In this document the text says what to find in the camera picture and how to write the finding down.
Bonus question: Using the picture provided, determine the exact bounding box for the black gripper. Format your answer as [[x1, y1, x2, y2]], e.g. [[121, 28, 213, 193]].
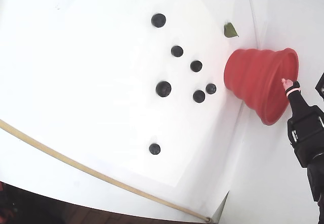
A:
[[280, 78, 324, 168]]

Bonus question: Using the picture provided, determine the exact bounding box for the red collapsible silicone cup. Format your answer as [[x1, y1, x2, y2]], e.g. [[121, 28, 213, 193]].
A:
[[223, 48, 300, 126]]

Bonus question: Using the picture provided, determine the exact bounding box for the green leaf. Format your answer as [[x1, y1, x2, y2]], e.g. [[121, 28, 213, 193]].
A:
[[223, 22, 239, 38]]

